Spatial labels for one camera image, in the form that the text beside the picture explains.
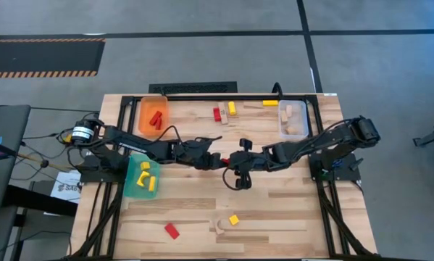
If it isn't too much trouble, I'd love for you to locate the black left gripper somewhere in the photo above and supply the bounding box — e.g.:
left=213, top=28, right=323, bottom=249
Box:
left=191, top=149, right=228, bottom=172

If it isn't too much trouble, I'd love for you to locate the black left wrist camera cable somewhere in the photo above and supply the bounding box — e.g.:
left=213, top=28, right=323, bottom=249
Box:
left=153, top=124, right=224, bottom=146

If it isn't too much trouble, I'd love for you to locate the black aluminium table frame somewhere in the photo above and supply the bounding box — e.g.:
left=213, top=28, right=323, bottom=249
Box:
left=66, top=93, right=379, bottom=261

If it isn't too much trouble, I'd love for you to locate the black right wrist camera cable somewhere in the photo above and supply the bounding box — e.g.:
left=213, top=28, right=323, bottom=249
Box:
left=222, top=167, right=241, bottom=191

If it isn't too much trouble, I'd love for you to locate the yellow cable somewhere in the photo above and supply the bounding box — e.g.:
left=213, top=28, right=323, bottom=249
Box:
left=16, top=132, right=83, bottom=171

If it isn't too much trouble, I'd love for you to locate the natural wooden plank with label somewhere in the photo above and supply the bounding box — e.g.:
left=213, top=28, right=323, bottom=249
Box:
left=217, top=101, right=229, bottom=125

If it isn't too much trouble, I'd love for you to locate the black floor cable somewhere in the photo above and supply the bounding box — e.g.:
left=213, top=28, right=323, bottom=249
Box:
left=20, top=107, right=100, bottom=182

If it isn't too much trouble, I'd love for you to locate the black desk beam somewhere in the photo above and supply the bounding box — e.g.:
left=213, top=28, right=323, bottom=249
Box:
left=2, top=183, right=79, bottom=218

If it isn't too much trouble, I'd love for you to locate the yellow arch block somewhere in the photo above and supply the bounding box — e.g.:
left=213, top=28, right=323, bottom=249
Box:
left=135, top=170, right=151, bottom=189

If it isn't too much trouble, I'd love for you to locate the green translucent plastic bin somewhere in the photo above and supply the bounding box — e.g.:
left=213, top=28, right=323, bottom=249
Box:
left=123, top=152, right=162, bottom=200

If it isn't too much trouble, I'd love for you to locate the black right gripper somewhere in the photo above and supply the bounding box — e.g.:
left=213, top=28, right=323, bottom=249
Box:
left=228, top=137, right=270, bottom=191

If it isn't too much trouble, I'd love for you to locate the red rectangular block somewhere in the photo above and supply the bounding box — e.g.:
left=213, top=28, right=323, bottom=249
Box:
left=164, top=223, right=180, bottom=241

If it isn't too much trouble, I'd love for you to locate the small red block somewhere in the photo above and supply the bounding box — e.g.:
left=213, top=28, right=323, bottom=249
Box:
left=149, top=110, right=164, bottom=126

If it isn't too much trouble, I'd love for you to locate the grey desk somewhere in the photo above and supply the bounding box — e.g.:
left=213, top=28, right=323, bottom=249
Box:
left=0, top=104, right=32, bottom=213

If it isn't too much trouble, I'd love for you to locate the orange translucent plastic bin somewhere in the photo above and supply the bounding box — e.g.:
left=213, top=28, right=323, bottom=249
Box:
left=138, top=95, right=170, bottom=138

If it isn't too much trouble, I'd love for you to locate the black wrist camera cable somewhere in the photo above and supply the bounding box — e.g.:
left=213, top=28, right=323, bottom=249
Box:
left=153, top=124, right=224, bottom=146
left=222, top=167, right=241, bottom=191

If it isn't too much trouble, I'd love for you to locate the black hazard-striped floor mat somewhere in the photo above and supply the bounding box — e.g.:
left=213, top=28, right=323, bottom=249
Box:
left=0, top=37, right=107, bottom=79

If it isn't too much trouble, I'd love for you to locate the white printed paper sheet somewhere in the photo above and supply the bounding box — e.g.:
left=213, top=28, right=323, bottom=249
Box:
left=50, top=169, right=83, bottom=204

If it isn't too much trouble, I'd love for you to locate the clear plastic bin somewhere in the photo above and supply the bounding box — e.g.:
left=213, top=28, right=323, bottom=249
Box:
left=277, top=99, right=309, bottom=141

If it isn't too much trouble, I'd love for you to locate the black perforated floor mat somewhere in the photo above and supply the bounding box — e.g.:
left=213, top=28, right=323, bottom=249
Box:
left=148, top=80, right=238, bottom=94

